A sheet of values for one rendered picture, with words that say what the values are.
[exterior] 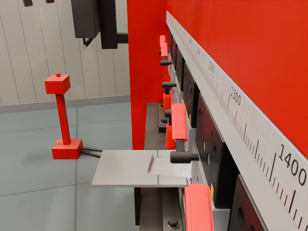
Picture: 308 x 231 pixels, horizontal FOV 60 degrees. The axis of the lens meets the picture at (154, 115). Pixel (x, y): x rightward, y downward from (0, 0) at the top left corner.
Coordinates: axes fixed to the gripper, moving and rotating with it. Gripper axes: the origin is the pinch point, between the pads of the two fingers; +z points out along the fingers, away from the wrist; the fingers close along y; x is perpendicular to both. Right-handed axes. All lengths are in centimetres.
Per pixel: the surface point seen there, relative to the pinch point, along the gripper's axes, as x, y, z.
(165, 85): -4.8, 41.6, 25.7
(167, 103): -5, 42, 31
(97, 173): -21, 24, 47
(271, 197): -57, 69, 13
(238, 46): -48, 66, 7
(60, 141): 102, -125, 127
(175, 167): -10, 44, 50
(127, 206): 57, -27, 148
